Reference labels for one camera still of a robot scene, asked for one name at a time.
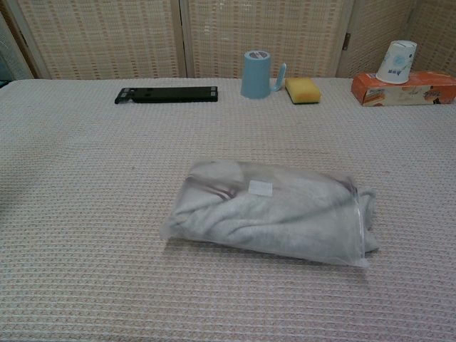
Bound yellow sponge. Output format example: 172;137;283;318
284;77;323;105

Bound black rack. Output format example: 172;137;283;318
114;86;219;105

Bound woven beige tablecloth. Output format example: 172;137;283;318
0;76;456;342

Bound light blue plastic mug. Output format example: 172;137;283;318
240;50;288;98

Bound orange tissue box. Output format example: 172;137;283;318
351;70;456;107

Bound grey clothes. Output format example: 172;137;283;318
170;162;379;254

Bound white cloth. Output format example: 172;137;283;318
160;159;373;270

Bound white paper cup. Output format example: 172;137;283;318
375;40;418;84

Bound woven bamboo folding screen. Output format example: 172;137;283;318
0;0;456;81

